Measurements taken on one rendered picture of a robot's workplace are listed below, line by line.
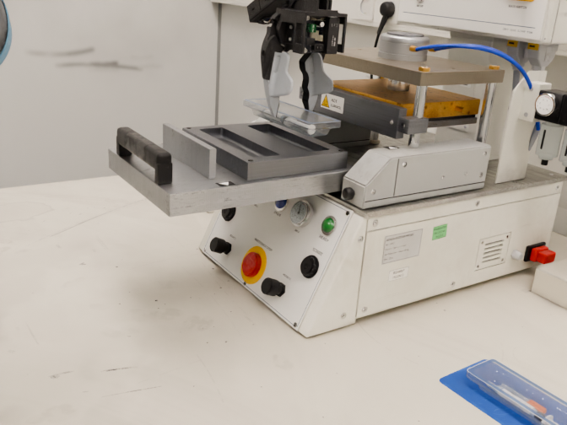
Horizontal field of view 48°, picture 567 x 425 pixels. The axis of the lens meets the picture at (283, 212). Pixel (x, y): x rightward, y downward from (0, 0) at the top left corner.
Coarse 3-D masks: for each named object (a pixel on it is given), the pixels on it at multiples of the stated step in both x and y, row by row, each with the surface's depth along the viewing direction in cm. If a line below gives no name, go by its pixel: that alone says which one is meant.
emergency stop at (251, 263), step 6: (252, 252) 100; (246, 258) 101; (252, 258) 100; (258, 258) 99; (246, 264) 100; (252, 264) 99; (258, 264) 99; (246, 270) 100; (252, 270) 99; (258, 270) 99; (246, 276) 100; (252, 276) 99
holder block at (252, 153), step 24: (216, 144) 89; (240, 144) 94; (264, 144) 90; (288, 144) 91; (312, 144) 94; (240, 168) 83; (264, 168) 83; (288, 168) 85; (312, 168) 87; (336, 168) 90
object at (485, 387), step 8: (472, 376) 79; (480, 384) 78; (488, 384) 78; (536, 384) 78; (488, 392) 79; (496, 392) 77; (504, 400) 76; (512, 400) 75; (512, 408) 76; (520, 408) 74; (528, 416) 73; (536, 416) 72; (536, 424) 74; (544, 424) 72
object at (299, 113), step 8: (256, 104) 97; (264, 104) 97; (280, 104) 98; (288, 104) 98; (280, 112) 92; (288, 112) 92; (296, 112) 92; (304, 112) 93; (312, 112) 93; (304, 120) 88; (312, 120) 88; (320, 120) 88; (328, 120) 89; (336, 120) 89
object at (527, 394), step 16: (480, 368) 81; (496, 368) 81; (496, 384) 78; (512, 384) 78; (528, 384) 78; (528, 400) 75; (544, 400) 75; (560, 400) 76; (544, 416) 72; (560, 416) 73
